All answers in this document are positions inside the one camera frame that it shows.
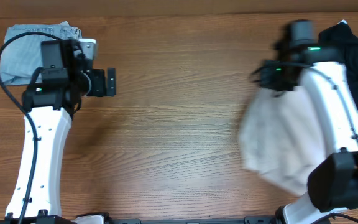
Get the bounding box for beige khaki shorts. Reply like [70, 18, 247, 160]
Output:
[239, 86, 326, 196]

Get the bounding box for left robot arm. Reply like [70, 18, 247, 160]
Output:
[0, 39, 115, 223]

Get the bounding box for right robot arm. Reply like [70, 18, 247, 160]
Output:
[246, 20, 358, 223]

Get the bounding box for black garment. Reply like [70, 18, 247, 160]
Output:
[318, 22, 358, 104]

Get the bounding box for folded light blue jeans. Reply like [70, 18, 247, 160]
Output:
[0, 21, 82, 85]

